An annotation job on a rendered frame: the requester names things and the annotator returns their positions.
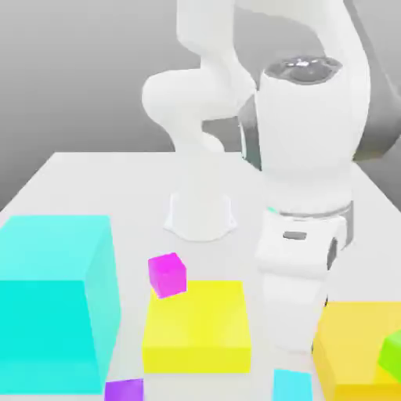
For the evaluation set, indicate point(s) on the small green cube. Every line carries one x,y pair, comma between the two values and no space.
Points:
391,355

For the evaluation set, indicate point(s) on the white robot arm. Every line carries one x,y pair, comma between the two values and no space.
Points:
307,131

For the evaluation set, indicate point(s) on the small cyan cube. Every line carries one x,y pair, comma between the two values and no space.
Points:
292,386

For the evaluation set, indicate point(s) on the large yellow box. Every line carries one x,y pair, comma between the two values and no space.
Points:
200,325

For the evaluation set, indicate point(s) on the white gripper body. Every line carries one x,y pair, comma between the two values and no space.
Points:
293,293

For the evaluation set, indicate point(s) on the large orange box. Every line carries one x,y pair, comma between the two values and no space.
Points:
347,338

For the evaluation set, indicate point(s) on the large cyan box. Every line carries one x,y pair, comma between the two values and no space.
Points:
47,329

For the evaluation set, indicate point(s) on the small magenta cube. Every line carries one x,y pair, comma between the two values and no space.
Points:
167,275

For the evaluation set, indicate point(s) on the small purple cube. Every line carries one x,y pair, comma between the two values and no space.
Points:
124,390

